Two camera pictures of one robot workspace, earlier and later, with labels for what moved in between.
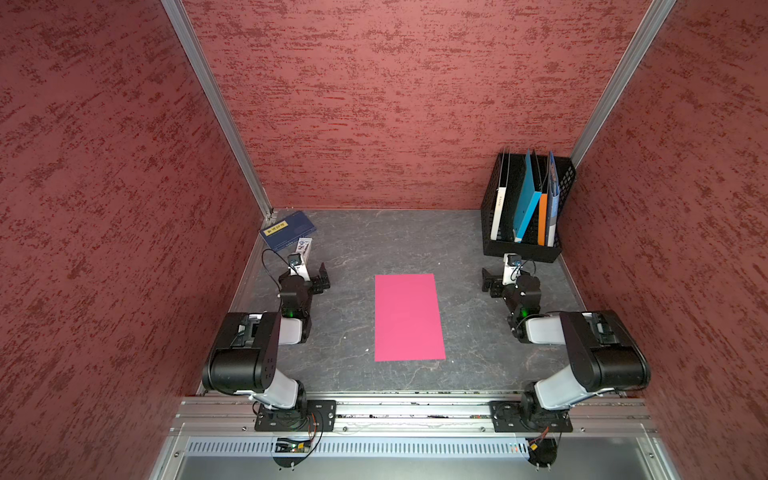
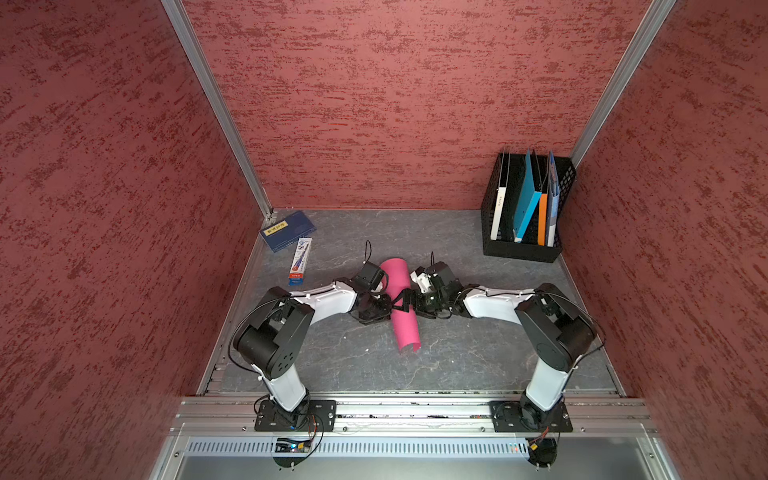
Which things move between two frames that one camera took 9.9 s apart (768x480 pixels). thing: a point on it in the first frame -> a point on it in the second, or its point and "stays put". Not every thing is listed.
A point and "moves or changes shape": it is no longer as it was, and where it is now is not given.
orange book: [542, 220] stays put
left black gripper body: [307, 303] -> [375, 310]
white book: [500, 196] stays put
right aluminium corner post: [624, 76] stays put
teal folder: [527, 201] stays put
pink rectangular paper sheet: [407, 320] moves or changes shape
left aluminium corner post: [183, 22] stays put
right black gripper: [496, 283] -> [406, 293]
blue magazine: [553, 205] stays put
